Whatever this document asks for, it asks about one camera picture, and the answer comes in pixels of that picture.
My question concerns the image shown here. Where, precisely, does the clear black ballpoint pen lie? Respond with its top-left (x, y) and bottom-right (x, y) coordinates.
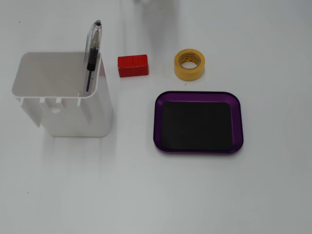
top-left (84, 19), bottom-right (102, 93)

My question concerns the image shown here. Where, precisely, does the white plastic container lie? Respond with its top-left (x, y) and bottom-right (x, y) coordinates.
top-left (11, 51), bottom-right (114, 137)

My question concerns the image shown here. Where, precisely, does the yellow masking tape roll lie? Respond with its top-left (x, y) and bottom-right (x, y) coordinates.
top-left (174, 48), bottom-right (206, 80)

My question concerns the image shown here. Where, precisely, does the black tray mat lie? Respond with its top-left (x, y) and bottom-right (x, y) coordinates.
top-left (161, 101), bottom-right (234, 151)

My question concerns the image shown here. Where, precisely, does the purple metal tray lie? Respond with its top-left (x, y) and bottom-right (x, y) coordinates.
top-left (153, 91), bottom-right (244, 156)

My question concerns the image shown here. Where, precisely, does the red ribbed block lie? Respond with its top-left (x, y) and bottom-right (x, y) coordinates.
top-left (117, 54), bottom-right (150, 78)

